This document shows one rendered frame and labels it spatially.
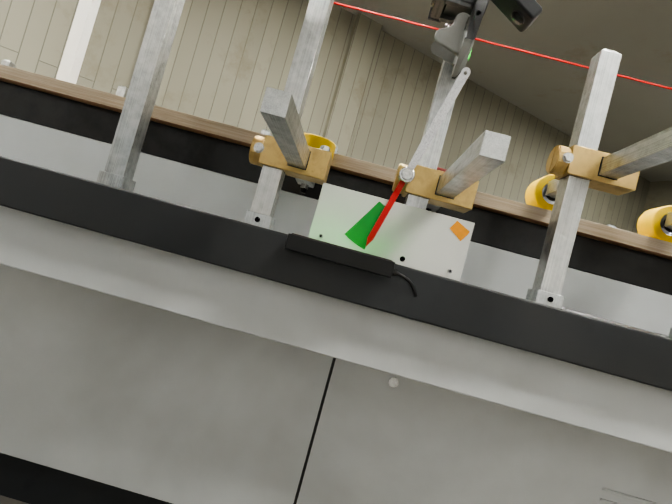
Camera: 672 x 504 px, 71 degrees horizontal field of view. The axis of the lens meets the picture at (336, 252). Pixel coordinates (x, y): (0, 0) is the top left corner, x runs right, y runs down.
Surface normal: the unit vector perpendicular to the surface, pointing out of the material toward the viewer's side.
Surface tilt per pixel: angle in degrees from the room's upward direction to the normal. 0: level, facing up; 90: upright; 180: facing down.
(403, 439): 90
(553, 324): 90
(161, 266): 90
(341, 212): 90
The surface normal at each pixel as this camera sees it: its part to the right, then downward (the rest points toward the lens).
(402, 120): 0.43, 0.08
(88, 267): -0.02, -0.04
